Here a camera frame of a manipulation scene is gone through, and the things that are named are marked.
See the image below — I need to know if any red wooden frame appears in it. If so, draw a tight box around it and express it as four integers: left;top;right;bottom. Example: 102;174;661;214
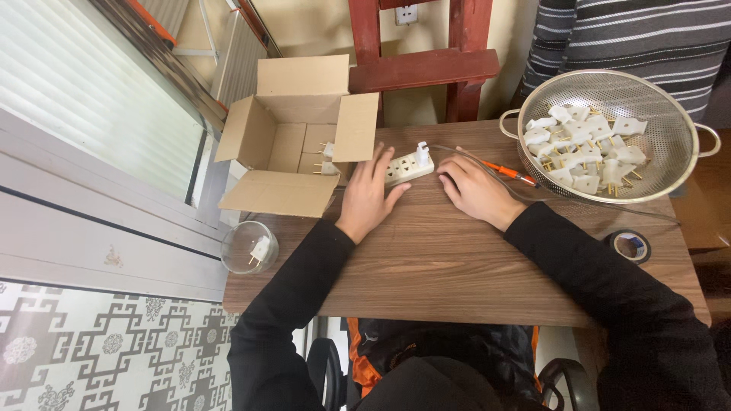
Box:
347;0;502;124

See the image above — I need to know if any white window blind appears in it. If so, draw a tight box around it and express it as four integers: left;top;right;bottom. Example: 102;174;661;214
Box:
0;0;207;202

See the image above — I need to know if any person's black orange jacket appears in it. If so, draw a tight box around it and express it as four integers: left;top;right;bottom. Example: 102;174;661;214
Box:
345;317;544;411

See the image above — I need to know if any clear glass bowl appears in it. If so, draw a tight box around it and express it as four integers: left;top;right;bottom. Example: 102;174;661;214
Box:
220;220;281;276

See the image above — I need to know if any person's right hand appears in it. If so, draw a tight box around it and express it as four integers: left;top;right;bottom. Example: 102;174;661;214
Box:
436;147;530;233

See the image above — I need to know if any white radiator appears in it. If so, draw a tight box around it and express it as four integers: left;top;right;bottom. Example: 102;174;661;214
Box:
209;10;270;110

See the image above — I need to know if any open cardboard box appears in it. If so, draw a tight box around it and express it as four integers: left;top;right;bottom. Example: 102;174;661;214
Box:
214;54;381;219

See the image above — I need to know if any black tape roll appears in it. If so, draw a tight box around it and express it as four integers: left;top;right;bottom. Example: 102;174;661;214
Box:
606;229;653;266

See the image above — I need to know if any pile of white plugs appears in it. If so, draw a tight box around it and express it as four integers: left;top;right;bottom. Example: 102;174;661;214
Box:
523;104;650;198

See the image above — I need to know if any steel colander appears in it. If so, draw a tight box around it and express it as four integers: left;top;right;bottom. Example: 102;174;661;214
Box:
499;69;722;205

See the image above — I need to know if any orange test screwdriver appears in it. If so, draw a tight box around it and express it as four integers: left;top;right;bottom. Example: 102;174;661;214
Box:
481;159;541;188

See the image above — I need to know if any white power strip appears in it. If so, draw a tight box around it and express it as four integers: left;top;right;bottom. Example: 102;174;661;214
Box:
384;151;436;188

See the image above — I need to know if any person's left hand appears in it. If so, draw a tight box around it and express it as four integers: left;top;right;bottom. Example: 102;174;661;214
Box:
336;143;412;245

